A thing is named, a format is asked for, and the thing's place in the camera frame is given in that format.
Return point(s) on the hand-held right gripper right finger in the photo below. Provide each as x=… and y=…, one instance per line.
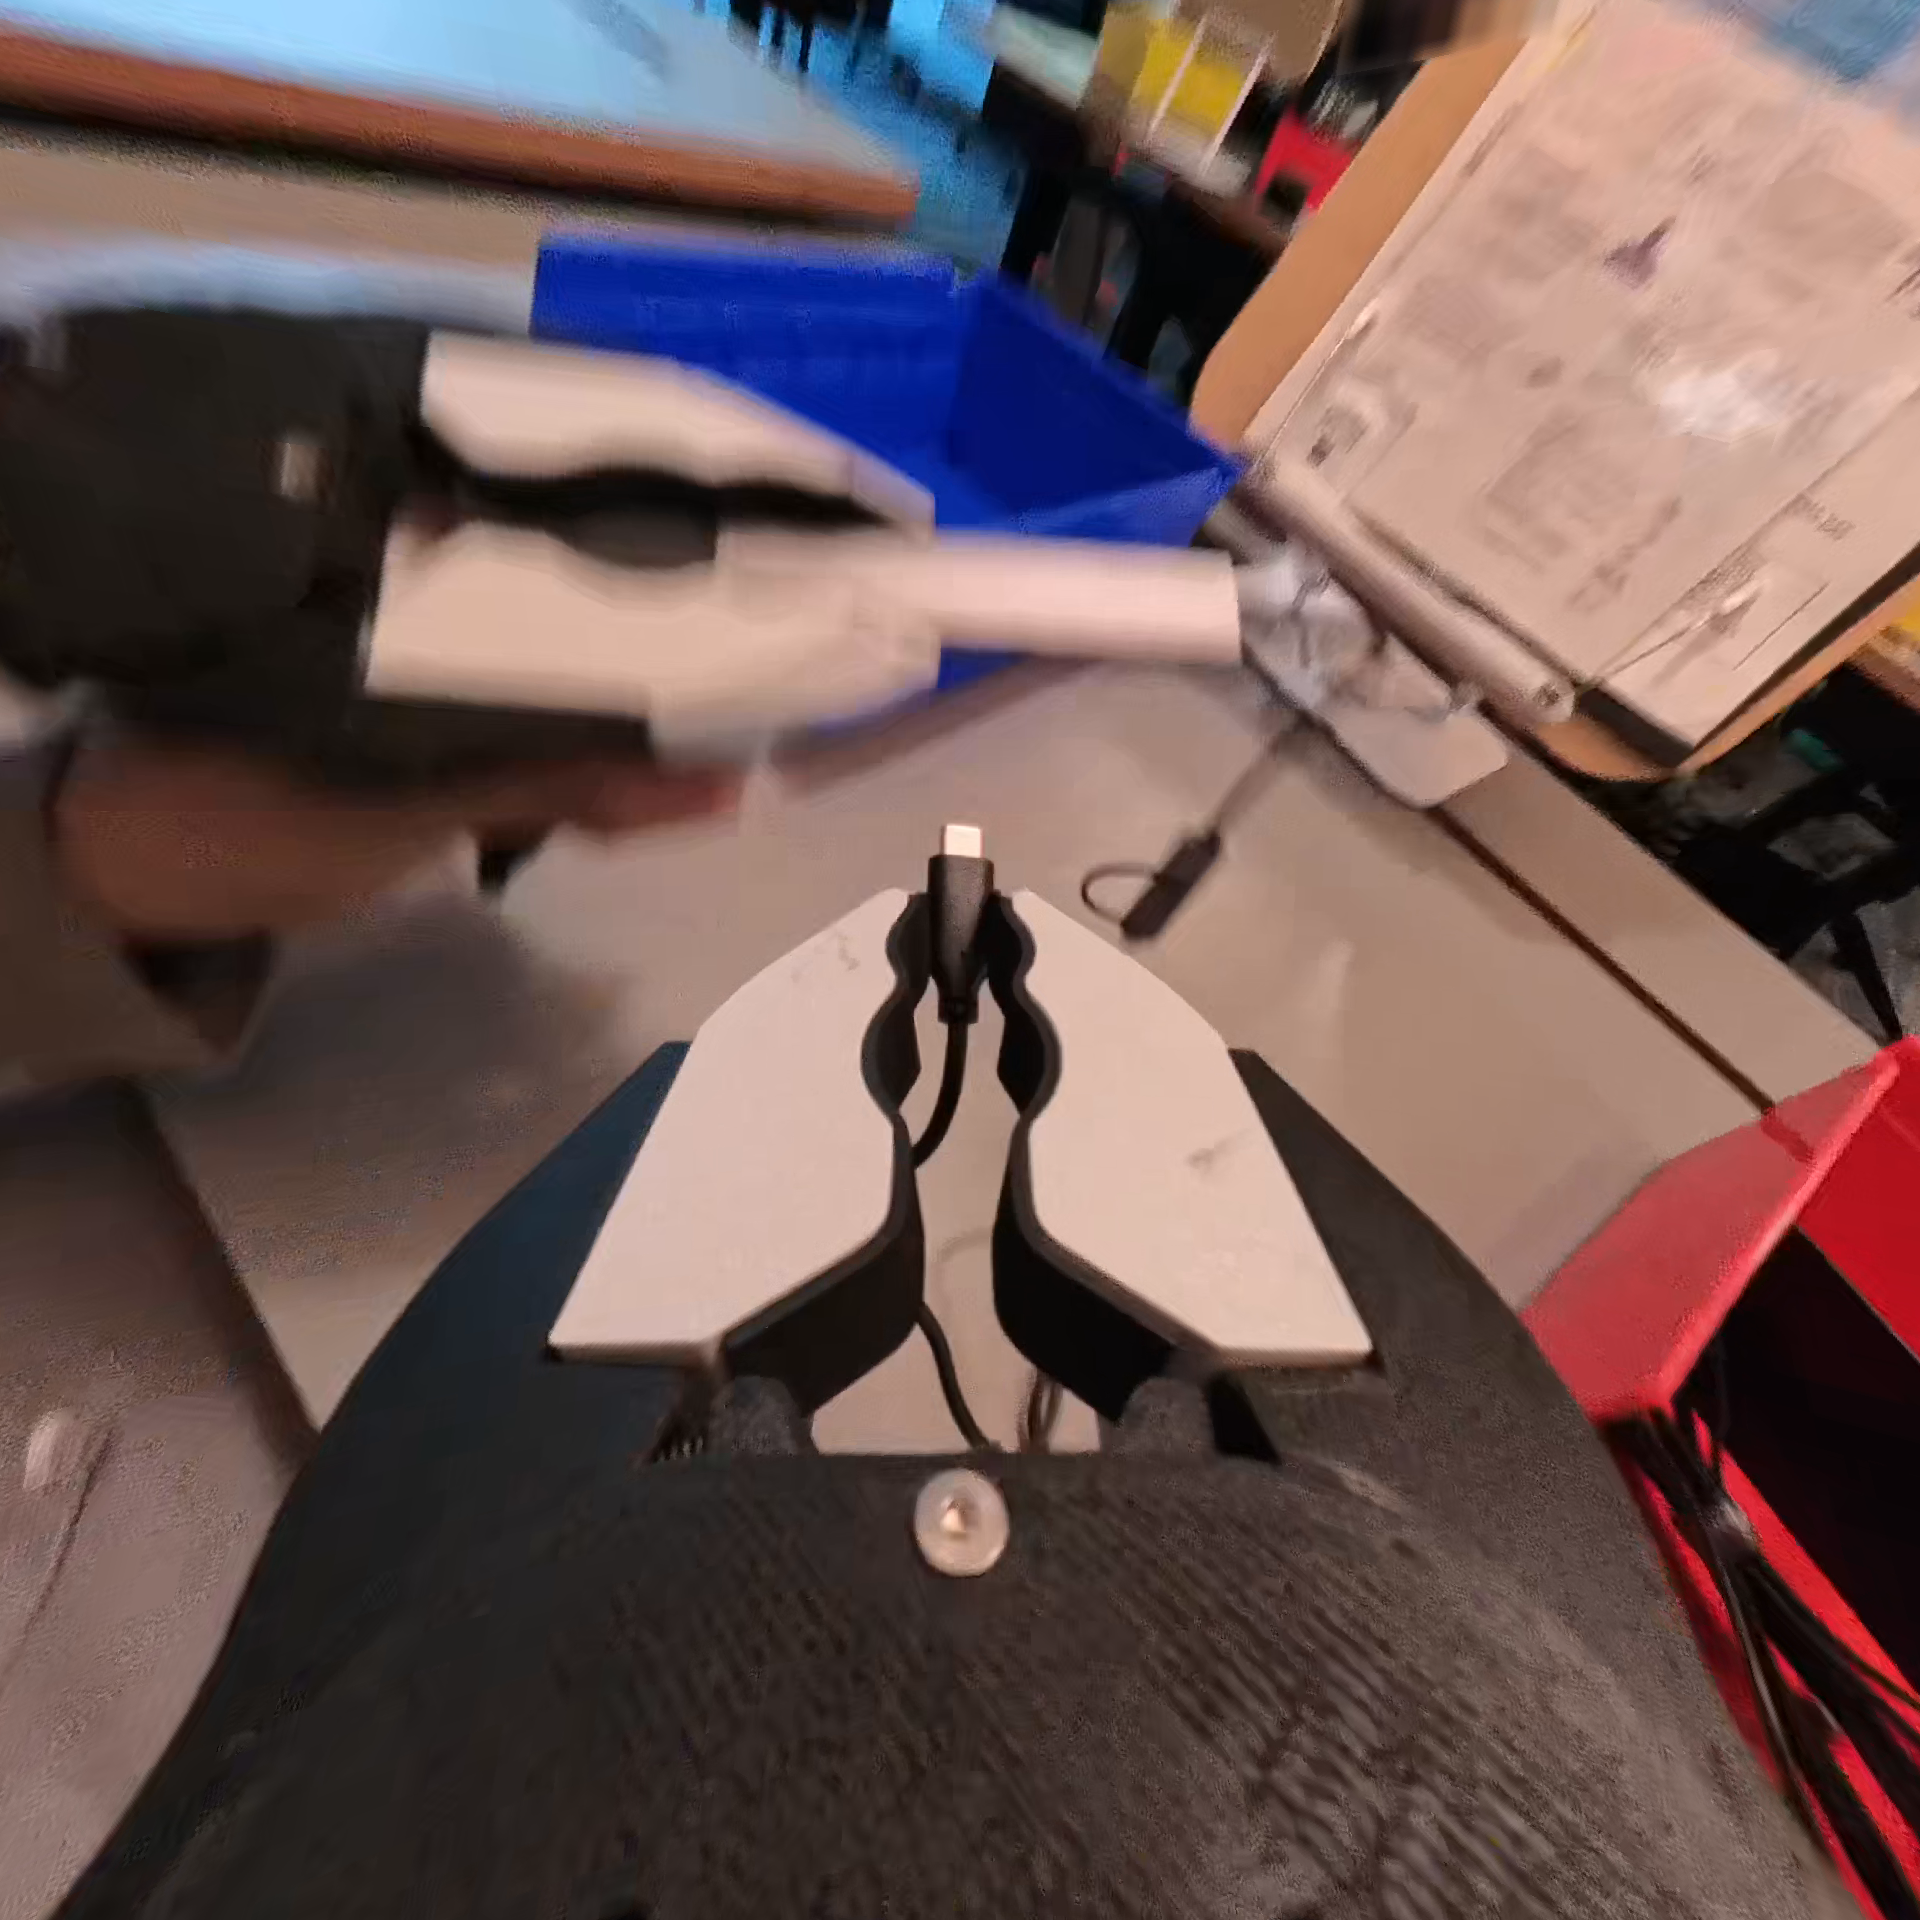
x=1183, y=1184

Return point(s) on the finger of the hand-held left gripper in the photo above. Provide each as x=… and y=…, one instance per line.
x=599, y=404
x=599, y=630

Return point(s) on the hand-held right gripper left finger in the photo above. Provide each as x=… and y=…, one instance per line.
x=751, y=1170

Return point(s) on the red plastic bin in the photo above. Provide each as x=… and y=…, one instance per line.
x=1648, y=1276

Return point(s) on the silver rectangular adapter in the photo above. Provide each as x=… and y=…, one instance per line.
x=1079, y=600

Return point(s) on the person's left hand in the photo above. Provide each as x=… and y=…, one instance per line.
x=298, y=841

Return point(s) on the wood-edged table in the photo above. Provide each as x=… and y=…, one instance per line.
x=449, y=90

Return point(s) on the blue plastic bin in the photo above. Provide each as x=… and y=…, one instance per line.
x=1050, y=404

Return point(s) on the yellow box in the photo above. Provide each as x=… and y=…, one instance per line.
x=1179, y=68

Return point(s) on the red stool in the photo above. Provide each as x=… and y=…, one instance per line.
x=1303, y=156

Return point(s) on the white printed paper sheet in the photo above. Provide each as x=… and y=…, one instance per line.
x=1619, y=345

